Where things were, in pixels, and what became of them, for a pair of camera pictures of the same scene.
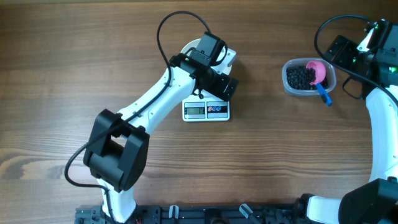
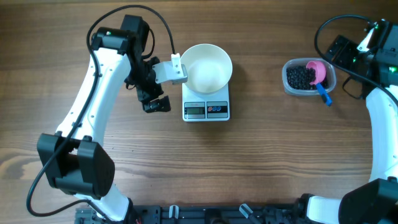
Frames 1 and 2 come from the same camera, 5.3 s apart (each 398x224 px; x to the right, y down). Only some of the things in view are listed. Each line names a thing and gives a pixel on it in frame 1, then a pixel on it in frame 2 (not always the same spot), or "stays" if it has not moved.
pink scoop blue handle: (320, 74) stays
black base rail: (258, 213) stays
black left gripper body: (216, 83) → (144, 80)
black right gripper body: (347, 55) stays
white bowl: (194, 43) → (208, 68)
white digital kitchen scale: (210, 108) stays
